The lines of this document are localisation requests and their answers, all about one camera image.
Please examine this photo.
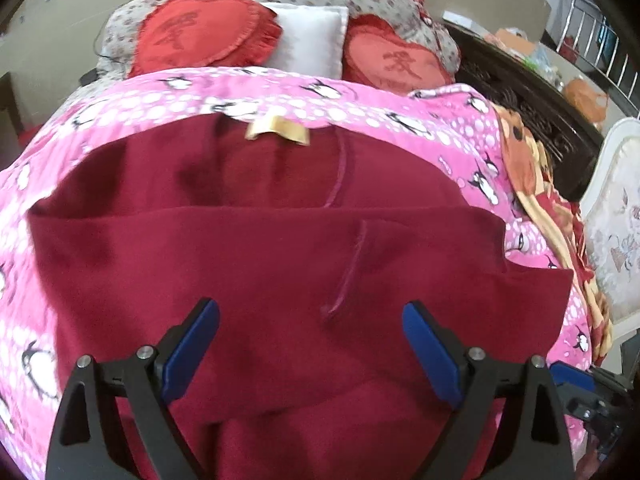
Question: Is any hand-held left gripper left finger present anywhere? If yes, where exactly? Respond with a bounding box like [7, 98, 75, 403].
[45, 297, 221, 480]

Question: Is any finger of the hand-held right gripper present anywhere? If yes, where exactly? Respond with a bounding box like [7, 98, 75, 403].
[549, 361, 598, 401]

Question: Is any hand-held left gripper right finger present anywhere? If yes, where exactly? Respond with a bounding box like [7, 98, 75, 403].
[401, 301, 576, 480]

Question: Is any dark red knit garment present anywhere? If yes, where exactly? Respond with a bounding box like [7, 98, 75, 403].
[27, 115, 575, 480]

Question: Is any white ornate chair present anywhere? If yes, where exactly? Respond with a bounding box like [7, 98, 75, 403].
[577, 117, 640, 341]

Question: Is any orange yellow printed blanket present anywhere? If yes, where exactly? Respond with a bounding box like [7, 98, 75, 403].
[492, 105, 613, 366]

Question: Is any pink penguin print blanket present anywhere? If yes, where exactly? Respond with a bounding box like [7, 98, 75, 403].
[0, 67, 601, 480]

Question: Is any orange plastic bag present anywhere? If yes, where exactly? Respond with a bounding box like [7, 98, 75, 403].
[562, 77, 608, 126]

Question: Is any red heart pillow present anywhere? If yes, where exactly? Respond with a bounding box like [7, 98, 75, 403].
[341, 14, 453, 96]
[132, 0, 283, 78]

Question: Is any white pillow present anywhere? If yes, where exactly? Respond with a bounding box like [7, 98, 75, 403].
[260, 2, 351, 81]

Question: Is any metal stair railing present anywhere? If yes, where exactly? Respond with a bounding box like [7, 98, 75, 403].
[547, 0, 640, 121]

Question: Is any dark carved wooden bed frame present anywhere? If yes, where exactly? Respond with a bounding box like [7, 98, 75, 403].
[442, 22, 603, 206]

